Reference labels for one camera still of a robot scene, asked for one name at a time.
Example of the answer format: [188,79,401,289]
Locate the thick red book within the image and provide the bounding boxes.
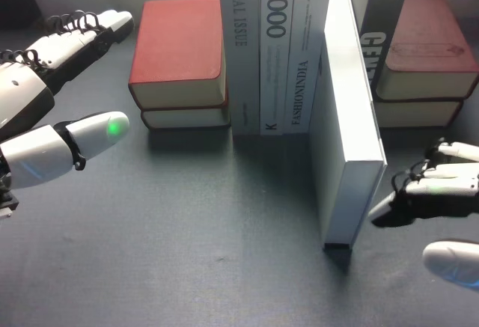
[140,97,232,132]
[373,97,466,129]
[373,0,479,103]
[127,0,230,110]

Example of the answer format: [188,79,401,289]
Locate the white book Fashionindia spine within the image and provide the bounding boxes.
[282,0,337,135]

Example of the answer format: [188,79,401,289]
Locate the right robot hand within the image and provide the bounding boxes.
[368,138,479,293]

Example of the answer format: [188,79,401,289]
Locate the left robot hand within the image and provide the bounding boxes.
[0,8,135,190]

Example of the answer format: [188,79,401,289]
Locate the dark grey table cloth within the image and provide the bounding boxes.
[0,0,479,327]

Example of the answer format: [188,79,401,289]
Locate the black and white book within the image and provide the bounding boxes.
[347,0,409,100]

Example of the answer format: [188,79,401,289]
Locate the large plain white book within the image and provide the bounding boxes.
[309,0,389,250]

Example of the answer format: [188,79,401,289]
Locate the white book Special Issue spine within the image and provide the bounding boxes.
[216,0,262,136]

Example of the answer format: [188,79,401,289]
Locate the white book 1000 spine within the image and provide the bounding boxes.
[259,0,297,136]

